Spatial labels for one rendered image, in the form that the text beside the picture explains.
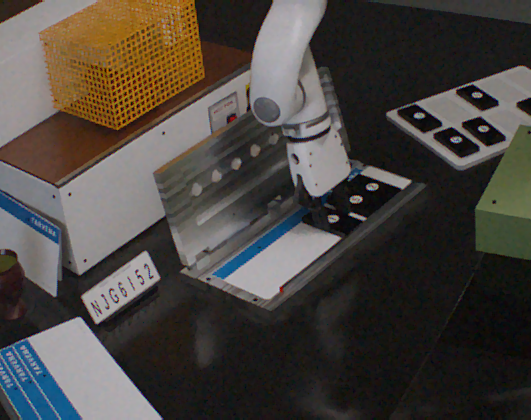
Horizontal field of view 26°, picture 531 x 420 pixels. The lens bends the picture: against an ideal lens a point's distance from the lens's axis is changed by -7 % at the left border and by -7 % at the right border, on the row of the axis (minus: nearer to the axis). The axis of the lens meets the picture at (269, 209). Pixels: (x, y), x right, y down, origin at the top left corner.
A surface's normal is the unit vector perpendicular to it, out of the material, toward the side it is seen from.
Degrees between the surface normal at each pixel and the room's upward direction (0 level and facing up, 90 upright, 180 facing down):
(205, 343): 0
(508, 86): 0
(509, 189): 0
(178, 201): 79
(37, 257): 69
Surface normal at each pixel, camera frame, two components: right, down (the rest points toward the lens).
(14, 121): 0.75, 0.29
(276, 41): -0.29, -0.21
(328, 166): 0.71, 0.11
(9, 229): -0.69, 0.12
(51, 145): -0.11, -0.84
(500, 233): -0.44, 0.53
